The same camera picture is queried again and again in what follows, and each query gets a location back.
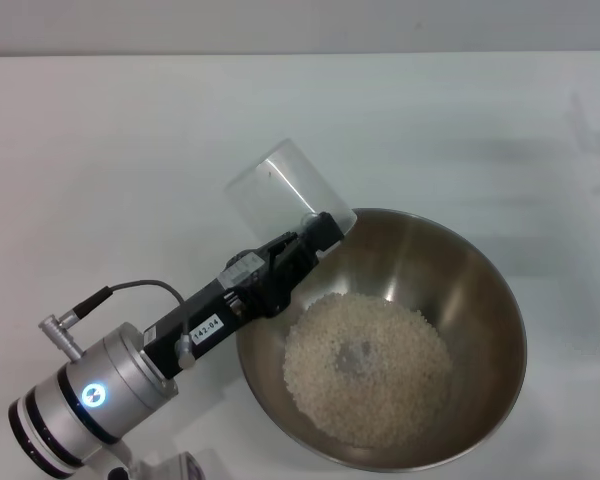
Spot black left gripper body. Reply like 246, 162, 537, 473
140, 279, 272, 381

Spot clear plastic measuring cup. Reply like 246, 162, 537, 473
222, 137, 358, 252

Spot white rice grains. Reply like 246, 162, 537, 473
281, 293, 454, 450

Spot large stainless steel bowl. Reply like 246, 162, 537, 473
235, 207, 528, 473

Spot gray left wrist camera box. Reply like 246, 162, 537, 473
219, 249, 268, 291

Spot left arm gray cable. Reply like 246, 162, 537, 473
37, 279, 197, 370

